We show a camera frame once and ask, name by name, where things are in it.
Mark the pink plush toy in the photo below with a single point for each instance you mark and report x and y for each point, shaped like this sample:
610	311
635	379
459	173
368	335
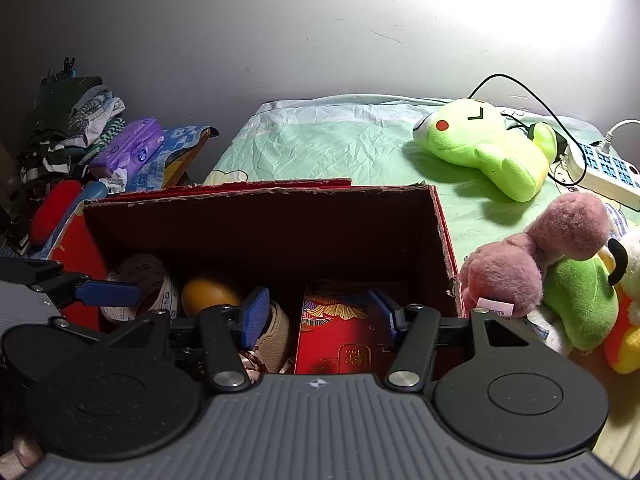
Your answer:
512	270

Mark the yellow orange plush toy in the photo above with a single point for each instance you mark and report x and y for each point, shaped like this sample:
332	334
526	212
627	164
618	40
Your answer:
621	346

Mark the green caterpillar plush toy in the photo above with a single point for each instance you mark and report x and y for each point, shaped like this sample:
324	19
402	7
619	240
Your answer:
582	294

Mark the wooden gourd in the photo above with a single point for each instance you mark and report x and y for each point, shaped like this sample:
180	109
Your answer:
201	293

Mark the light green frog plush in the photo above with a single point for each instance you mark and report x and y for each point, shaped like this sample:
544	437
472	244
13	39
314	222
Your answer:
473	134

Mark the white power strip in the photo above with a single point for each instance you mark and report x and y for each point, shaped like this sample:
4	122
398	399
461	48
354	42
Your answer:
607	175

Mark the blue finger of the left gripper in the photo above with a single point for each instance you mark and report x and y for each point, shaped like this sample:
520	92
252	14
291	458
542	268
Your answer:
108	294

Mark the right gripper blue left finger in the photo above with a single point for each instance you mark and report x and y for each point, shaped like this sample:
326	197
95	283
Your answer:
226	332

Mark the pile of folded clothes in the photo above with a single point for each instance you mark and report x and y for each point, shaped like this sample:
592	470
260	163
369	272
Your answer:
73	119

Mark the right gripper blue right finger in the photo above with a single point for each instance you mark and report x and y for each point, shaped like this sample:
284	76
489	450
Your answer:
414	332

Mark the person's left hand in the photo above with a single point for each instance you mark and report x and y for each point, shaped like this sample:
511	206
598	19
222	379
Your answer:
24	454

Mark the blue checkered cloth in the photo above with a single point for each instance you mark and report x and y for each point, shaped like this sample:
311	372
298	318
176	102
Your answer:
177	142

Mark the red patterned gift packet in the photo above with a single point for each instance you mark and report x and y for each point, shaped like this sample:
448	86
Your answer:
343	334

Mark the red cardboard box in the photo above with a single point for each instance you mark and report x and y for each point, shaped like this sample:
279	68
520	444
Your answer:
290	237

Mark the roll of printed tape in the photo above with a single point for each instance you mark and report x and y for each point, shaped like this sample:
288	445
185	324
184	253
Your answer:
157	291

